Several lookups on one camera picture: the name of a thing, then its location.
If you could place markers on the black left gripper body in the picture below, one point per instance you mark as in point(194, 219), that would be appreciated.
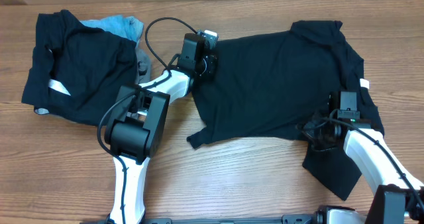
point(209, 63)

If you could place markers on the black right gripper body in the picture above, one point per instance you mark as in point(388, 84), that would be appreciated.
point(318, 131)

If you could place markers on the black t-shirt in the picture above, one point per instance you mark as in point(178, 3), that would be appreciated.
point(267, 84)

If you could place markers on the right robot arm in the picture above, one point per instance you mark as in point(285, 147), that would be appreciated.
point(397, 193)

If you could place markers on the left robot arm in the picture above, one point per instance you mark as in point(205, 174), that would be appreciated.
point(132, 128)

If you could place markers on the folded grey garment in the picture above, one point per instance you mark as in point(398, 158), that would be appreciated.
point(144, 66)

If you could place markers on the folded light blue garment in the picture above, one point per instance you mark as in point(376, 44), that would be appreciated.
point(126, 27)

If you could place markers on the folded black shirt on pile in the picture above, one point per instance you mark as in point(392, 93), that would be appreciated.
point(77, 71)

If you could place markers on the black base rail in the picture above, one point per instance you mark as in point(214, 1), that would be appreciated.
point(285, 219)

